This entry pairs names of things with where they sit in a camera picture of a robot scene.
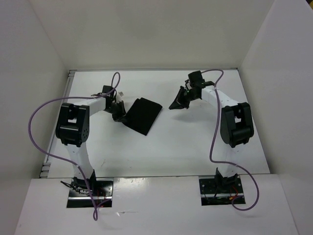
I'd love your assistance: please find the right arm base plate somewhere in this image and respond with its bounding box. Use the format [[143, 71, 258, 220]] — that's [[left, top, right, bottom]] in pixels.
[[199, 177, 246, 206]]

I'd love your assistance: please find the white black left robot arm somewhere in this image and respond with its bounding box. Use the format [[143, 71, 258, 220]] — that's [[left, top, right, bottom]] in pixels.
[[55, 91, 127, 196]]

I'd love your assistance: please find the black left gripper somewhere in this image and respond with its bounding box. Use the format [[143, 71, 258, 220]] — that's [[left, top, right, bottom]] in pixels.
[[105, 100, 131, 123]]

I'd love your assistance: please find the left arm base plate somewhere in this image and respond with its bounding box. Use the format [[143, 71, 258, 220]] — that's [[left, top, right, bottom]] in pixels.
[[66, 178, 113, 209]]

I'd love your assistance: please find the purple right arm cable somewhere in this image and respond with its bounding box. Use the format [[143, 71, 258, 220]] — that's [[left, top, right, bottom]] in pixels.
[[200, 69, 260, 211]]

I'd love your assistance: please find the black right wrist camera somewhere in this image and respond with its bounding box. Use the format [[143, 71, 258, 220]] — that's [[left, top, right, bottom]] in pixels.
[[188, 70, 205, 88]]

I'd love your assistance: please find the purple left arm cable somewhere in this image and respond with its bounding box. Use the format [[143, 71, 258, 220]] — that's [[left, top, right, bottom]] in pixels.
[[28, 71, 122, 221]]

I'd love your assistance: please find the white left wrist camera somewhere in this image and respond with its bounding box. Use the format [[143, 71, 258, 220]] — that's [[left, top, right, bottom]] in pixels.
[[115, 92, 124, 103]]

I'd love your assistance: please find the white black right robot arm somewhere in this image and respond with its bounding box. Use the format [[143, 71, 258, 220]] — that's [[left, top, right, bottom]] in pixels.
[[169, 82, 254, 192]]

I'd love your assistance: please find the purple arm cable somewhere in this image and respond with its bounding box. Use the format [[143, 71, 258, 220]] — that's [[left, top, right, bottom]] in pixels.
[[28, 71, 122, 221], [200, 69, 260, 211]]

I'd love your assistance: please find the black skirt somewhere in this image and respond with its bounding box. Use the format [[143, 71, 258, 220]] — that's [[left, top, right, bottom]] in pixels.
[[124, 97, 162, 136]]

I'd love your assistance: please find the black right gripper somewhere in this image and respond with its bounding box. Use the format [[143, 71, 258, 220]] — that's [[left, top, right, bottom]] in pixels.
[[169, 85, 199, 110]]

